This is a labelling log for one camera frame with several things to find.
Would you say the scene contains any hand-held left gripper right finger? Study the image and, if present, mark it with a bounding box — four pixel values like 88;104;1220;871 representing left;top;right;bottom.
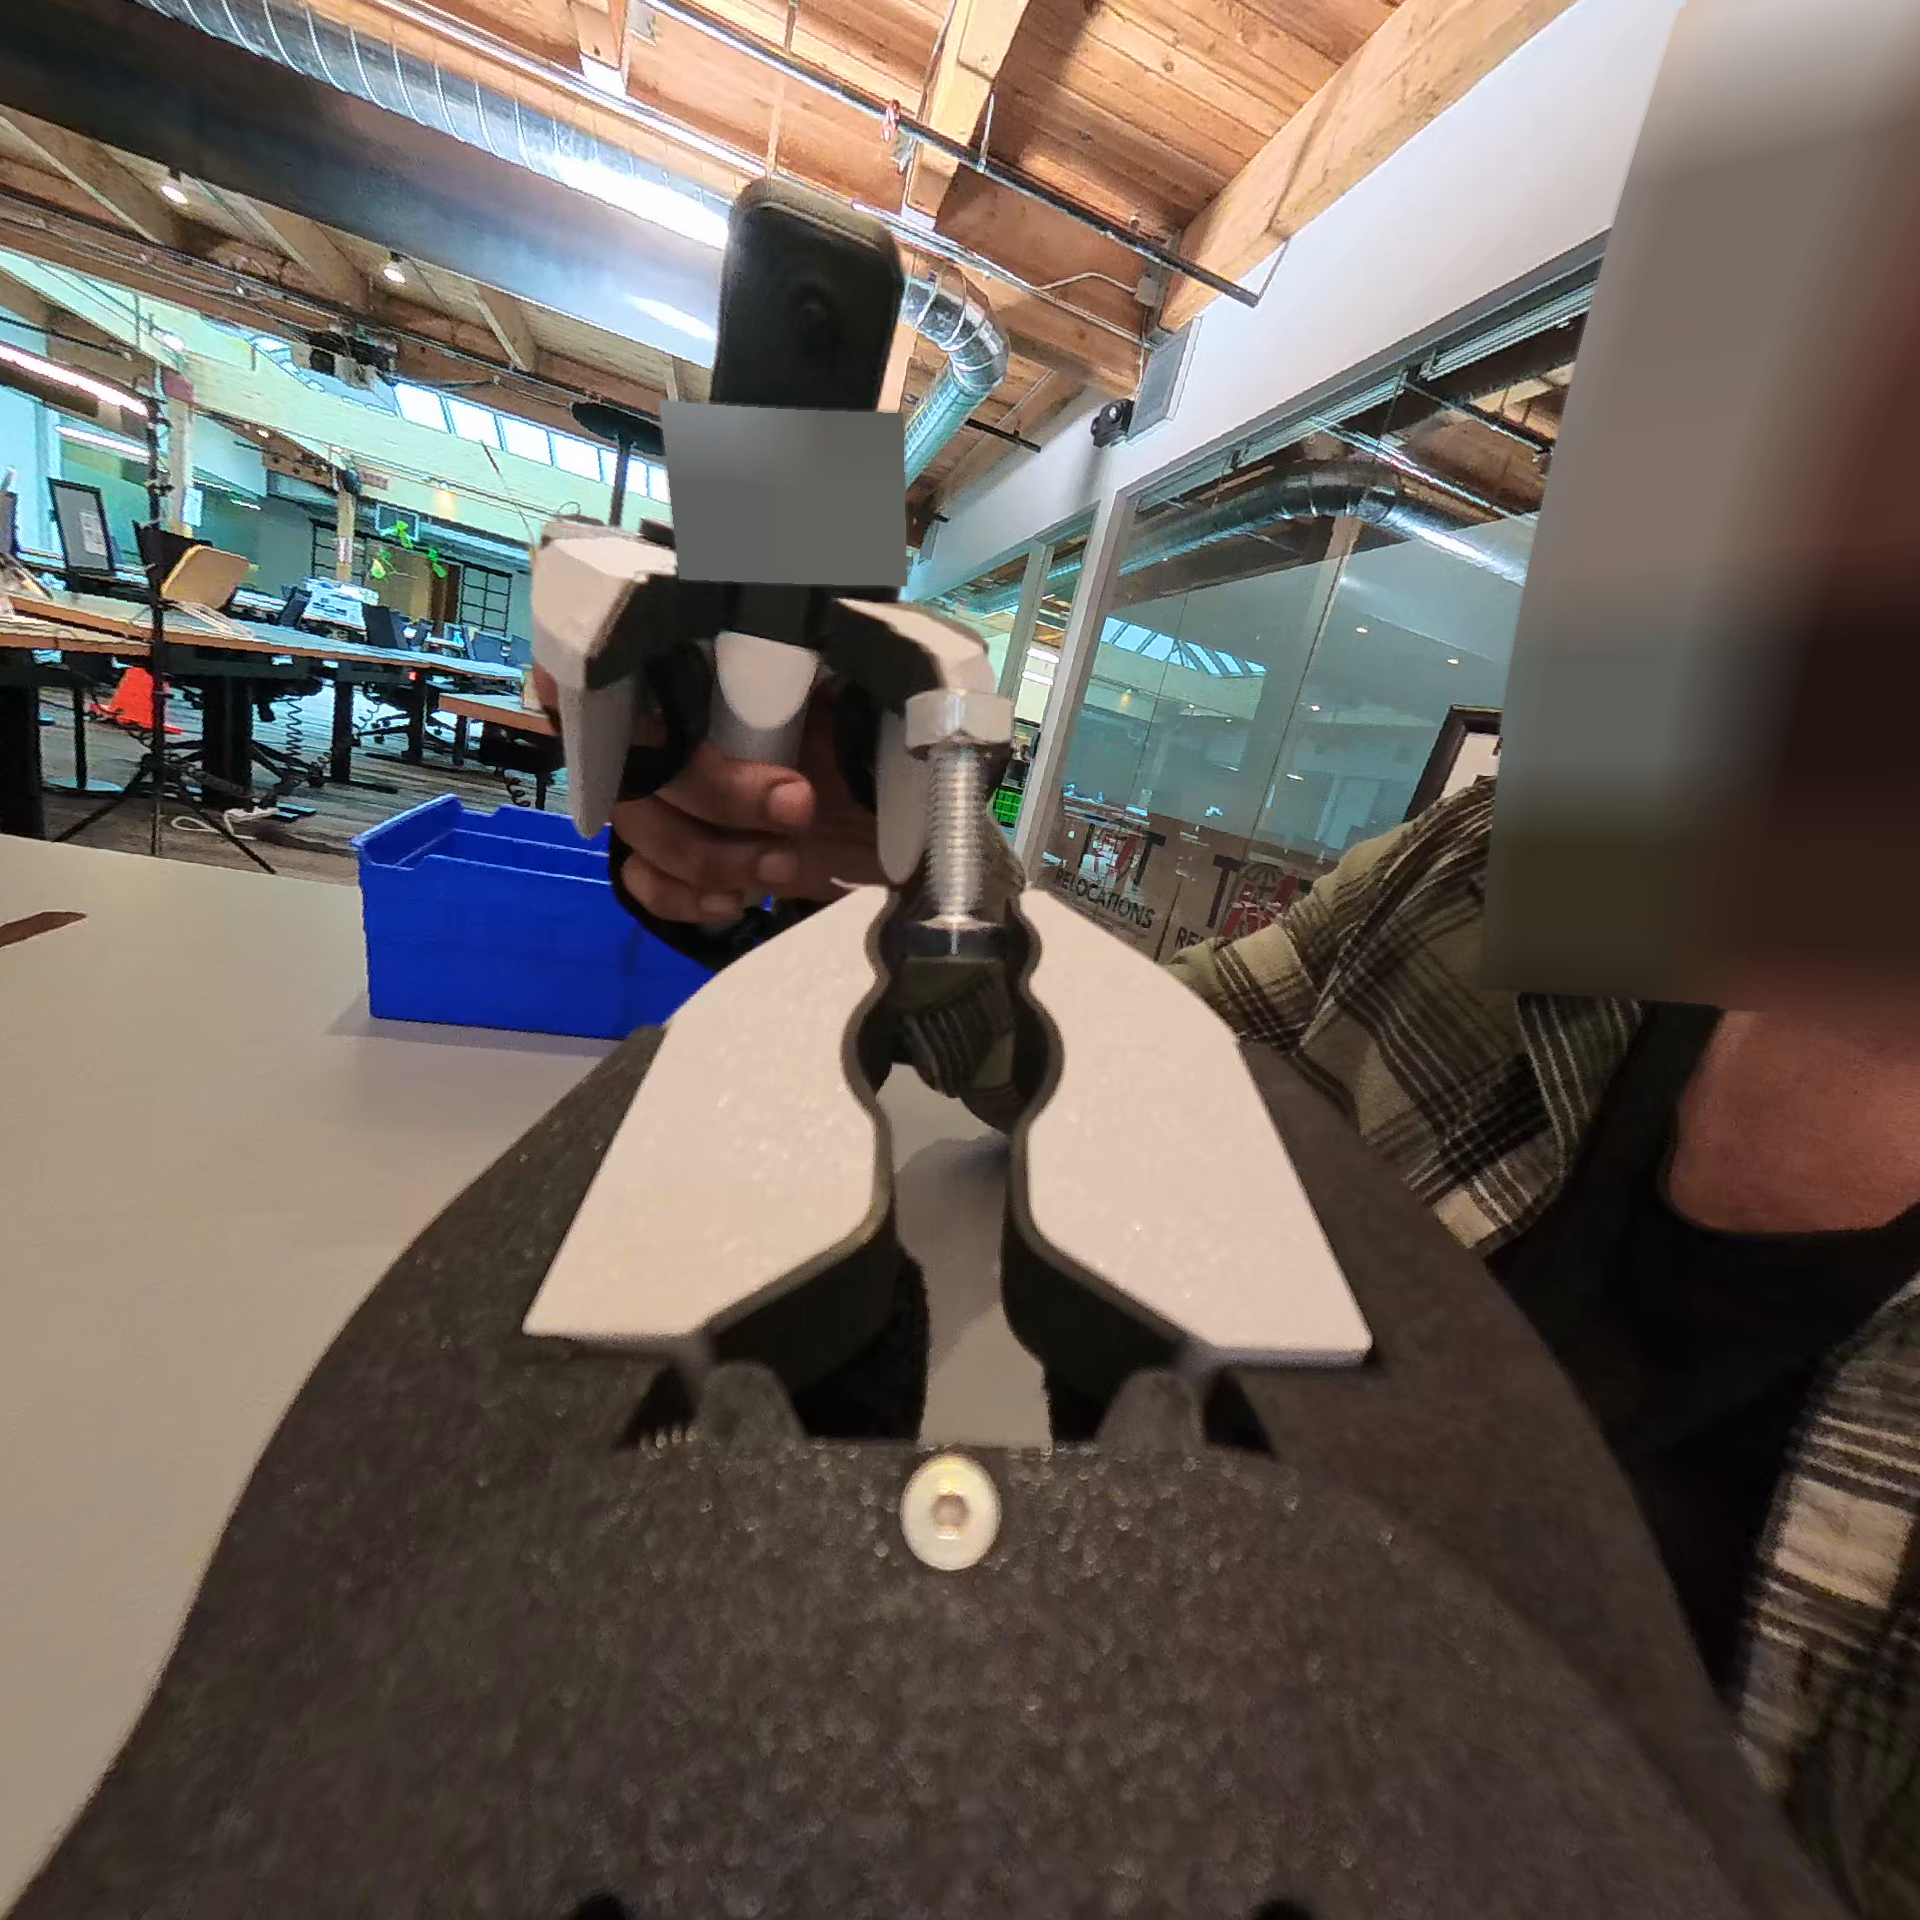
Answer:
1007;885;1376;1373

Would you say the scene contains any person's right hand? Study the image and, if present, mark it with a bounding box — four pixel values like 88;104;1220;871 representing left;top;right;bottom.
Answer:
612;738;888;927

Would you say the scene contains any black round-top post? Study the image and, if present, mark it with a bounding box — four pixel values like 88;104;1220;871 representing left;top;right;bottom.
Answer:
573;399;669;529

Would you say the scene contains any black camera tripod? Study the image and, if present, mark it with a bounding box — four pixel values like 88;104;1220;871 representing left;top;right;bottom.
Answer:
53;375;287;879

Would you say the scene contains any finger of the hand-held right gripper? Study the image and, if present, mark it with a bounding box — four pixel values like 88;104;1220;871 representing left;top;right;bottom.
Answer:
530;518;680;841
832;594;1000;889

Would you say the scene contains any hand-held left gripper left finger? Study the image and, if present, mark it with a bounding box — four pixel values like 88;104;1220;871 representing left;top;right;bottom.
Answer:
520;885;902;1346

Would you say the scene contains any blue plastic bin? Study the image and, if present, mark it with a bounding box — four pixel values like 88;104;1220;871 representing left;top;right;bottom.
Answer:
352;793;724;1041

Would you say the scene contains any long wooden office desk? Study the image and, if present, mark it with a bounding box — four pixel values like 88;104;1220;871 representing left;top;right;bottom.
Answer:
0;584;557;817

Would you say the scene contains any steel hex bolt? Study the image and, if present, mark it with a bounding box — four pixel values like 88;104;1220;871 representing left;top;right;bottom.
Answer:
881;746;1025;967

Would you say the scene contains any steel hex nut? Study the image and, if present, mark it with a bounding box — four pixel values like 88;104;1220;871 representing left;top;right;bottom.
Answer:
902;690;1025;759

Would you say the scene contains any person's right forearm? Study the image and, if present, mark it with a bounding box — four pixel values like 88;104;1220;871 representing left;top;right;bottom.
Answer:
896;778;1502;1201

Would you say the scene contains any wall air vent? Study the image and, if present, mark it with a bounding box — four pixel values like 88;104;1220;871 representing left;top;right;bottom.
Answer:
1132;320;1205;440

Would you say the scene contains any person's torso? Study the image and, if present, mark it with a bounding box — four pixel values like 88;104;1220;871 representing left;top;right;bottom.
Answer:
1477;982;1920;1920

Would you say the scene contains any framed desk sign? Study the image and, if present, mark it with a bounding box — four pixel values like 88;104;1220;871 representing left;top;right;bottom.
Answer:
45;477;121;577

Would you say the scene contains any silver spiral ceiling duct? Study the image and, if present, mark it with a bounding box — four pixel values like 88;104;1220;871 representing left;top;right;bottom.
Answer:
151;0;1022;451

